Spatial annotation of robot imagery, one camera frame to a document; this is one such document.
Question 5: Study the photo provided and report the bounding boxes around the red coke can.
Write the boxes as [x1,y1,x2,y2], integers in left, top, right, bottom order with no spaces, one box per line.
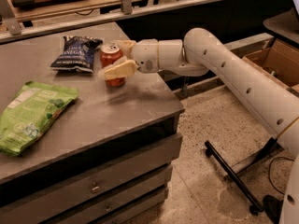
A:
[100,43,125,87]

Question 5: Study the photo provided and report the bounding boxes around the dark side table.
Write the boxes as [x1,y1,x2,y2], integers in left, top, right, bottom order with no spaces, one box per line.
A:
[263,8,299,46]

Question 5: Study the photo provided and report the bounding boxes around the grey metal rail frame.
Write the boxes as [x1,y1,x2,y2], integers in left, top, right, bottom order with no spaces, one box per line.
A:
[0,0,285,45]

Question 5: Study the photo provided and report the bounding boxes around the brown cardboard box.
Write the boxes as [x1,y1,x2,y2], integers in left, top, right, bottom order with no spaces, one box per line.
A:
[242,38,299,93]

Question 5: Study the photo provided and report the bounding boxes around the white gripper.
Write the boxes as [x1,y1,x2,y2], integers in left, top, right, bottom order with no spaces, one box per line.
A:
[98,39,159,80]

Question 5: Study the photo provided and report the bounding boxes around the dark blue chip bag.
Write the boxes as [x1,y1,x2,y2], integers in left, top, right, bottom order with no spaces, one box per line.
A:
[50,35,103,73]

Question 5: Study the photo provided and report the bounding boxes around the black floor cable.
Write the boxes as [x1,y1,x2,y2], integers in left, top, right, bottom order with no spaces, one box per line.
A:
[267,156,295,196]

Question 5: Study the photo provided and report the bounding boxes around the grey drawer cabinet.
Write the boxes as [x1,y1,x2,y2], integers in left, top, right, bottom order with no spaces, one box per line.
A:
[0,34,183,224]

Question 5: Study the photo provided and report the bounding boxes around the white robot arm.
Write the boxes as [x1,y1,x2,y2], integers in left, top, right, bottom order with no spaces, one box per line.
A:
[98,28,299,224]

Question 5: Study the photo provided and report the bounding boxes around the green snack bag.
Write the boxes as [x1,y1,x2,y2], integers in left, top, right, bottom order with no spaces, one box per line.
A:
[0,81,78,156]

